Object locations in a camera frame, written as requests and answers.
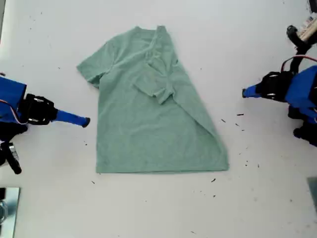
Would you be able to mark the beige black camera box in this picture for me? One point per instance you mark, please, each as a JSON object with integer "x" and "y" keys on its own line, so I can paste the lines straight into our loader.
{"x": 307, "y": 32}

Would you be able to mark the black camera stalk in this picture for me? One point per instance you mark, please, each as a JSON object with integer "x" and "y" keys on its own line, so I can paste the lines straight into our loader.
{"x": 298, "y": 59}

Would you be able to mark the green t-shirt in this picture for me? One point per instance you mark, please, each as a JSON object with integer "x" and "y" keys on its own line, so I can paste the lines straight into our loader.
{"x": 148, "y": 136}

